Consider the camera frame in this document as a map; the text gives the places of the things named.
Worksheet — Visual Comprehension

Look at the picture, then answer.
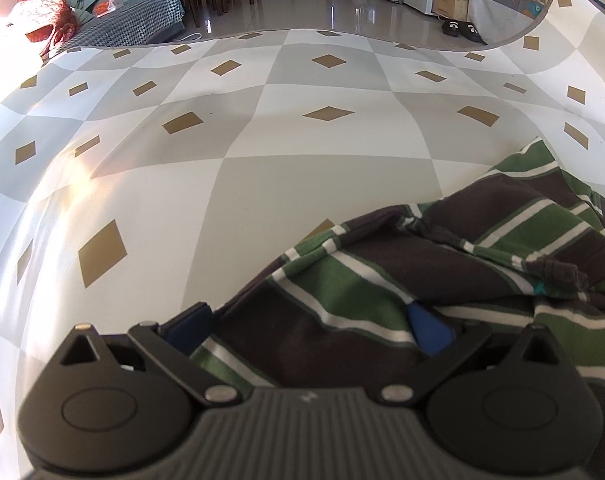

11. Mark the green brown striped shirt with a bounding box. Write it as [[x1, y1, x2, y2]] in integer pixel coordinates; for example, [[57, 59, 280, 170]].
[[189, 138, 605, 401]]

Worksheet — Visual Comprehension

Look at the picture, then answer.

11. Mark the checkered diamond pattern tablecloth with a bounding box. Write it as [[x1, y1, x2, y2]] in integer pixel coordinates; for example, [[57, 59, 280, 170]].
[[0, 0, 605, 479]]

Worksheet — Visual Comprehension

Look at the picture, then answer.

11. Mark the black slippers pair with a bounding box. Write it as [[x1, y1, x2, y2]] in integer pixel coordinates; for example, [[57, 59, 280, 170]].
[[441, 18, 486, 46]]

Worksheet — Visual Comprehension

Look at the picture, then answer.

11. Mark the checkered fabric sofa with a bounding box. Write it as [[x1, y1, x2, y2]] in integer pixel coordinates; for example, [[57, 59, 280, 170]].
[[52, 0, 184, 55]]

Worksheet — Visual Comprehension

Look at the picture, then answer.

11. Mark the white cloth covered counter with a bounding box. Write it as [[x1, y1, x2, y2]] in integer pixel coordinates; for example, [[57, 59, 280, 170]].
[[469, 0, 545, 44]]

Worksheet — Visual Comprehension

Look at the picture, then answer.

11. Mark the red knitted cloth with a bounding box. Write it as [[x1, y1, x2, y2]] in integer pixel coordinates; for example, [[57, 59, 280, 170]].
[[6, 0, 79, 58]]

